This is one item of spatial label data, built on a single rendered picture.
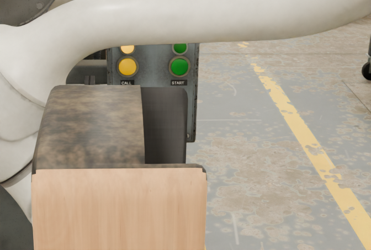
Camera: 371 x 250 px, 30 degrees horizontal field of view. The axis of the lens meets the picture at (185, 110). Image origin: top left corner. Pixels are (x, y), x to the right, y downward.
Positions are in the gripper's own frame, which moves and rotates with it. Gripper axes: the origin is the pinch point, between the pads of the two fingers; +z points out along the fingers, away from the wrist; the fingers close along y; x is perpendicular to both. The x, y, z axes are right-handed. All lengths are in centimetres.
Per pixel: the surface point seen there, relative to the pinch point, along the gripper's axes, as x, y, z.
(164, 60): 0.6, 12.6, 12.8
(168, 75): -2.1, 13.2, 12.8
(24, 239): -45, -16, 30
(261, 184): -110, 68, 170
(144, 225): 28, 5, -86
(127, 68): -0.4, 6.1, 12.2
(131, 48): 3.0, 6.8, 12.2
